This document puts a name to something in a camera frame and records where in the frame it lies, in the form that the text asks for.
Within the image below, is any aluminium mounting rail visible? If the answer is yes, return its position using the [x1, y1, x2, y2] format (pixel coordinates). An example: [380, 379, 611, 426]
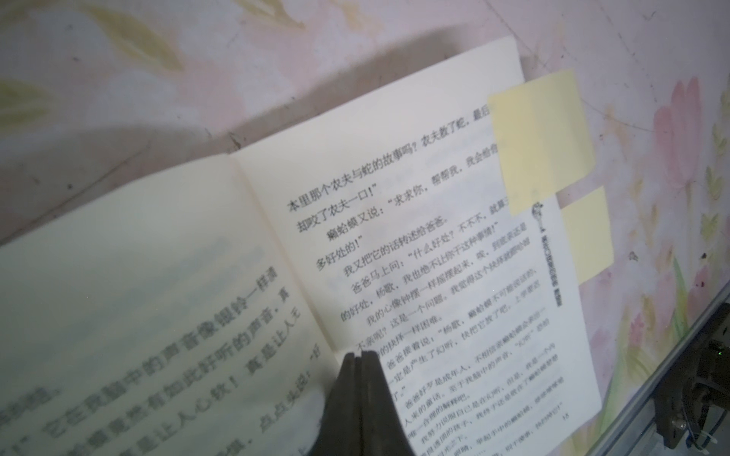
[589, 285, 729, 455]

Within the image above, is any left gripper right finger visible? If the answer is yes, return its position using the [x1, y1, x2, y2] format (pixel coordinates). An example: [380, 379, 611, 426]
[359, 351, 414, 456]

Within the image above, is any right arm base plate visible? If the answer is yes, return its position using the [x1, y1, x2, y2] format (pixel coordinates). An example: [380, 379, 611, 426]
[653, 302, 729, 455]

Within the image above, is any pale yellow sticky note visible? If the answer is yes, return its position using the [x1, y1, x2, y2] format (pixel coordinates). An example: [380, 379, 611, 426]
[488, 70, 596, 216]
[561, 187, 614, 284]

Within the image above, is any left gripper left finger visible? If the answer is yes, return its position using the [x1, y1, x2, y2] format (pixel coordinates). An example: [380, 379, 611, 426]
[309, 353, 361, 456]

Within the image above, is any yellow children's book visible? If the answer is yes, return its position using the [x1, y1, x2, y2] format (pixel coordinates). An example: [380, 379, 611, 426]
[1, 37, 602, 455]

